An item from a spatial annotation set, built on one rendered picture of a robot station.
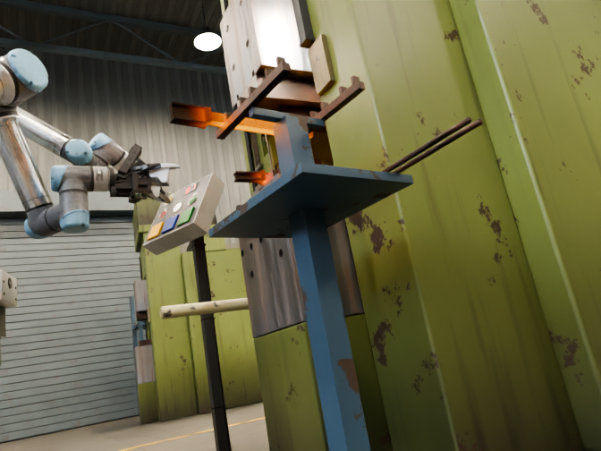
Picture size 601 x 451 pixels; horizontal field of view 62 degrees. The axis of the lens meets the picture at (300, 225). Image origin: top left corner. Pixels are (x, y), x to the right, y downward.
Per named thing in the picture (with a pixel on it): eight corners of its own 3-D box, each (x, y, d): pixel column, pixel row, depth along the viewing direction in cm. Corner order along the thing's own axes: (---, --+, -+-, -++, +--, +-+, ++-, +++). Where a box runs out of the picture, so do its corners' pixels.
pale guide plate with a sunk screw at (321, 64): (330, 80, 155) (320, 33, 159) (317, 95, 162) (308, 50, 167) (335, 80, 156) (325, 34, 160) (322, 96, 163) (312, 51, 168)
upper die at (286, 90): (259, 96, 173) (255, 72, 176) (240, 123, 190) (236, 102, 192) (358, 106, 193) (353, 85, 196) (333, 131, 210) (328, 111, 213)
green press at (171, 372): (150, 426, 544) (129, 181, 621) (131, 423, 647) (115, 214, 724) (322, 389, 648) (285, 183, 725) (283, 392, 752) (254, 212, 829)
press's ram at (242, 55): (270, 49, 164) (252, -47, 175) (232, 108, 197) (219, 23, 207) (373, 65, 184) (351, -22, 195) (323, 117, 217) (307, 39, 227)
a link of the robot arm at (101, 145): (82, 149, 180) (97, 131, 182) (107, 168, 186) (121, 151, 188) (89, 148, 174) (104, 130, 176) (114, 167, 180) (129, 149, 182)
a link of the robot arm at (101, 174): (90, 172, 150) (93, 160, 143) (106, 173, 152) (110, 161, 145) (92, 195, 148) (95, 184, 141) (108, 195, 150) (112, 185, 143)
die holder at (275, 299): (302, 321, 137) (277, 173, 149) (252, 338, 169) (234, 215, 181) (451, 301, 164) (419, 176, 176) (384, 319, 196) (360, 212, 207)
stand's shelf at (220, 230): (301, 172, 90) (300, 162, 90) (208, 237, 120) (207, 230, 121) (413, 182, 107) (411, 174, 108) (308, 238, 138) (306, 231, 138)
